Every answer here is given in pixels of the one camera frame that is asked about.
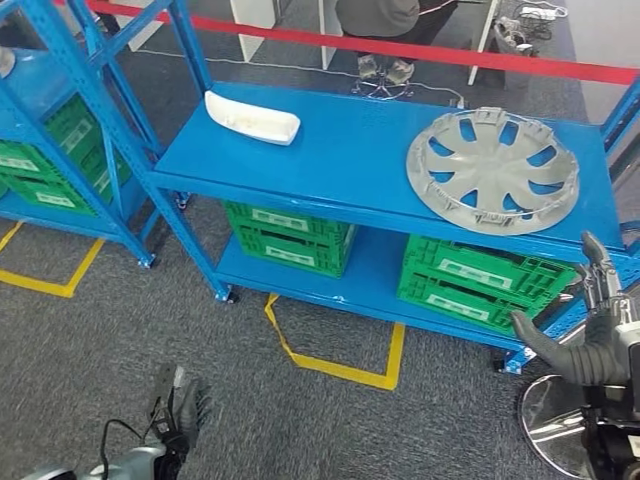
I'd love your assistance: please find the green folded plastic crate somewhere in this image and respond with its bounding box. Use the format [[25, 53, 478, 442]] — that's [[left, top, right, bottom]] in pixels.
[[397, 235, 579, 337], [223, 200, 358, 280], [45, 95, 134, 200], [0, 140, 97, 217]]

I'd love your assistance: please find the dark backpack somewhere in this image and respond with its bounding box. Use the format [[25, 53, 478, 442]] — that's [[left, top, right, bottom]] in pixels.
[[492, 16, 537, 58]]

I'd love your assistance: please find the chrome star stool base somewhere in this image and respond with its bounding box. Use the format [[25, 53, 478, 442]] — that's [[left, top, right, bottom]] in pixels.
[[351, 74, 417, 102]]

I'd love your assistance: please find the person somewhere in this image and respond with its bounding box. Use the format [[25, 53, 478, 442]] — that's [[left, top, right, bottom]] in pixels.
[[334, 0, 459, 87]]

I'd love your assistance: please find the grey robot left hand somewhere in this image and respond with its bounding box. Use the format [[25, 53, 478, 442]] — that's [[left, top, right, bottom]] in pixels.
[[162, 377, 214, 478]]

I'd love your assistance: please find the red barrier tape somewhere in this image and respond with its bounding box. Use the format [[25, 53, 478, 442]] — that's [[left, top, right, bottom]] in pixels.
[[52, 0, 640, 87]]

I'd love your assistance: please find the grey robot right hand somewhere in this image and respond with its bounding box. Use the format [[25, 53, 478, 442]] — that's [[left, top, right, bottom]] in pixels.
[[509, 230, 640, 390]]

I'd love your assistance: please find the white power strip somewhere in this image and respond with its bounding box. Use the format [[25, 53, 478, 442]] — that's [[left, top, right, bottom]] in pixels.
[[519, 3, 569, 22]]

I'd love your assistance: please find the blue metal shelf rack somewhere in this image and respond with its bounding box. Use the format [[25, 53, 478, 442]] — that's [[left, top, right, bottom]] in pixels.
[[67, 0, 640, 376], [0, 0, 157, 270]]

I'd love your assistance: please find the black cable bundle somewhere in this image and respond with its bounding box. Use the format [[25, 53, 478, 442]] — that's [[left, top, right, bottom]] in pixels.
[[519, 13, 557, 42]]

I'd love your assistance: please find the grey plastic wheel hubcap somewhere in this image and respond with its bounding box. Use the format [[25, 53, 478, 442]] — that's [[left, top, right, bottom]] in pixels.
[[405, 107, 581, 237]]

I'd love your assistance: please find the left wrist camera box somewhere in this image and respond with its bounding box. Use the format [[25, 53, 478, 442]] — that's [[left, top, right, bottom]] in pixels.
[[149, 362, 187, 439]]

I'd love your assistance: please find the white plastic trim part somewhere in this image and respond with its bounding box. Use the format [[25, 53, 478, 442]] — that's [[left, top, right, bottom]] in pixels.
[[205, 90, 301, 147]]

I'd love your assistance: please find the white desk panel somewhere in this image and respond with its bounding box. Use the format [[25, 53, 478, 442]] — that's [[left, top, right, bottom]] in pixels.
[[229, 0, 279, 65], [127, 0, 168, 53]]

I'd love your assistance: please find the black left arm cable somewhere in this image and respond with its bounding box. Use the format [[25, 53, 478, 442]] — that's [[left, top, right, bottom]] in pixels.
[[99, 417, 151, 480]]

